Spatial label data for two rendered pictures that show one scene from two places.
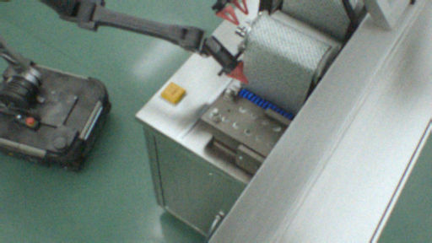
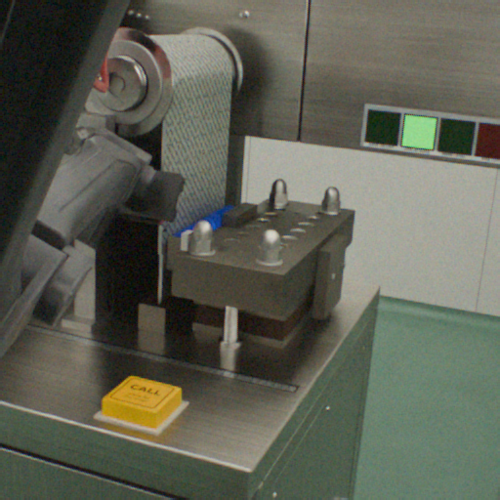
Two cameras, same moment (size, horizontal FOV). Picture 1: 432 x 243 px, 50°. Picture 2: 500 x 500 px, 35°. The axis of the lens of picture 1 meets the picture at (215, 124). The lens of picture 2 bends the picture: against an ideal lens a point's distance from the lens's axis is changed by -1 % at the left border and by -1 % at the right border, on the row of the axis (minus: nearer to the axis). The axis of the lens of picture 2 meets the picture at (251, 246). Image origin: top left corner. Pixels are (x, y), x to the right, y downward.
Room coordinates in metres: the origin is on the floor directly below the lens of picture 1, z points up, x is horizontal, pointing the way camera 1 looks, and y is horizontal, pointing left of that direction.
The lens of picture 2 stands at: (1.10, 1.01, 1.36)
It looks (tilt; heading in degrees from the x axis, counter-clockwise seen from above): 17 degrees down; 259
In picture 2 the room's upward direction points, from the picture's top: 4 degrees clockwise
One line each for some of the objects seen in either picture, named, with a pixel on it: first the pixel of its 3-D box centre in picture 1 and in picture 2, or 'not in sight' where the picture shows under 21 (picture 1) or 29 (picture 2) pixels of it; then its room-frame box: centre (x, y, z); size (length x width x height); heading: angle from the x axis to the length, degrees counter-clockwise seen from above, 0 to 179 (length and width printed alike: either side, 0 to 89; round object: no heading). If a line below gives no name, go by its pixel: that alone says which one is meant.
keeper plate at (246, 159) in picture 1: (250, 161); (331, 275); (0.74, -0.12, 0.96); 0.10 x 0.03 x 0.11; 59
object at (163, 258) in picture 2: not in sight; (193, 261); (0.95, -0.19, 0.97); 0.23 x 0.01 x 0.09; 59
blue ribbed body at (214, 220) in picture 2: (267, 105); (207, 228); (0.93, -0.17, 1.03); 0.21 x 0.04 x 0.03; 59
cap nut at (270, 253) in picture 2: (215, 113); (270, 245); (0.87, 0.00, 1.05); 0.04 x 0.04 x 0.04
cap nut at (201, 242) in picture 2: (229, 93); (202, 236); (0.96, -0.04, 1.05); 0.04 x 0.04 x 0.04
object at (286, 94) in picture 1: (272, 88); (196, 177); (0.95, -0.18, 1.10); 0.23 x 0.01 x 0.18; 59
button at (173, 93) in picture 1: (173, 93); (142, 401); (1.05, 0.17, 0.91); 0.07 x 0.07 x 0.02; 59
